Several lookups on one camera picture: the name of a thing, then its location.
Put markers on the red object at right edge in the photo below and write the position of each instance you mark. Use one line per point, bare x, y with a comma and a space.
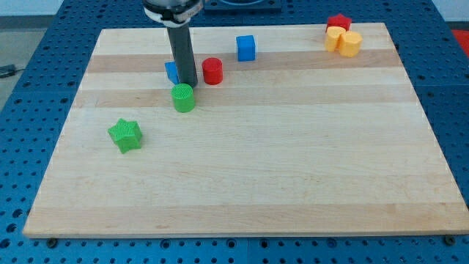
462, 37

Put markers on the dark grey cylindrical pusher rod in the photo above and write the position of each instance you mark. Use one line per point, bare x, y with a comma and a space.
182, 51

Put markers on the red star block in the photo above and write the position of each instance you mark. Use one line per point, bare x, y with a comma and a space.
339, 20

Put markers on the green star block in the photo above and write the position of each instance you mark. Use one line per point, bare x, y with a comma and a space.
126, 135

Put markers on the black power adapter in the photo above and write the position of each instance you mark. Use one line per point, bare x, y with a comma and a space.
7, 71

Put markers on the green cylinder block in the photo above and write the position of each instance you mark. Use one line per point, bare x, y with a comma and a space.
182, 97

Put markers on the blue cube block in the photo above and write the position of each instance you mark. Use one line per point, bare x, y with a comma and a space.
246, 48

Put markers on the red cylinder block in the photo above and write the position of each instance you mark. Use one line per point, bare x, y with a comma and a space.
212, 69

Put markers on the wooden board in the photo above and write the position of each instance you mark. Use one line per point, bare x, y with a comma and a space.
298, 142

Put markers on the small blue block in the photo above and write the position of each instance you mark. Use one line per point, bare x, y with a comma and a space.
171, 71

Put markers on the yellow hexagon block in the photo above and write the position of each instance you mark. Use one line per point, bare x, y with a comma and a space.
350, 43

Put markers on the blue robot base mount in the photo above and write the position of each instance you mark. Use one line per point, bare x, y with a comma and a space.
242, 5

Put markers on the yellow heart block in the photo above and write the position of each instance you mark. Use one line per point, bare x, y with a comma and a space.
332, 37

